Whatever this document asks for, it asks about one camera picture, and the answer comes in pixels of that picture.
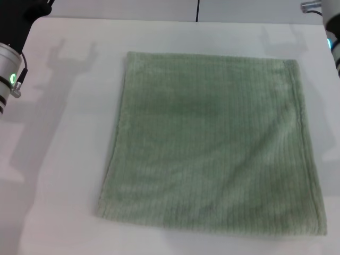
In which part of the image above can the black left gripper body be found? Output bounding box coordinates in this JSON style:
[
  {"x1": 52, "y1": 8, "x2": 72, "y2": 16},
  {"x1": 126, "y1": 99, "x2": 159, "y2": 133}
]
[{"x1": 0, "y1": 0, "x2": 53, "y2": 53}]

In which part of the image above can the green ribbed towel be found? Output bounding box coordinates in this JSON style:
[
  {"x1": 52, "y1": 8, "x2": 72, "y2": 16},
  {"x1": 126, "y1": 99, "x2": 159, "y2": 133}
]
[{"x1": 93, "y1": 50, "x2": 328, "y2": 236}]

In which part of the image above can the left arm cable with plug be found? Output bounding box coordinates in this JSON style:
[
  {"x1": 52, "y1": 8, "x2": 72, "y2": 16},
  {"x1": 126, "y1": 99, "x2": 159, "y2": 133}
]
[{"x1": 10, "y1": 51, "x2": 29, "y2": 98}]

